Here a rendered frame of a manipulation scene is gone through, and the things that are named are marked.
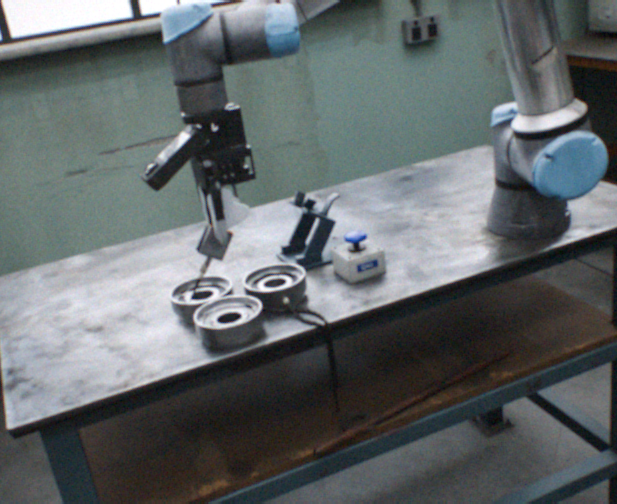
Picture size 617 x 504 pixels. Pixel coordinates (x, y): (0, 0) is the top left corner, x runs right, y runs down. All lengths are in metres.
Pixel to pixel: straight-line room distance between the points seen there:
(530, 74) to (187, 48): 0.51
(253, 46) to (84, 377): 0.54
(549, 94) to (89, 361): 0.81
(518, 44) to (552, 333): 0.64
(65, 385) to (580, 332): 0.99
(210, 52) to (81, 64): 1.64
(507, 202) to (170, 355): 0.65
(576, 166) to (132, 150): 1.88
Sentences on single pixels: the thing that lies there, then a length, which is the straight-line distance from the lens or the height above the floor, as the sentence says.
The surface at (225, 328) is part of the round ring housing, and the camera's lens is 1.13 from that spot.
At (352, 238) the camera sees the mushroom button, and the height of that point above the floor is 0.87.
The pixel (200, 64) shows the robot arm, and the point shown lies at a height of 1.20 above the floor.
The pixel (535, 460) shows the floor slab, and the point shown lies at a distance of 2.16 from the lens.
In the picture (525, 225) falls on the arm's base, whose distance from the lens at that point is 1.40.
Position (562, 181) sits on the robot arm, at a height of 0.95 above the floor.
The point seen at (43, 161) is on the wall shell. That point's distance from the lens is 2.77.
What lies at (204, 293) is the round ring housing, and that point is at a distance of 1.29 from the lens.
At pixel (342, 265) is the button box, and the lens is 1.29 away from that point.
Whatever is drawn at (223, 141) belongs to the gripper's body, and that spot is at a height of 1.08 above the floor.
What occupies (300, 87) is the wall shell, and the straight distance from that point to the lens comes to 2.96.
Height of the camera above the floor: 1.36
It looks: 23 degrees down
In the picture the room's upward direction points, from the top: 9 degrees counter-clockwise
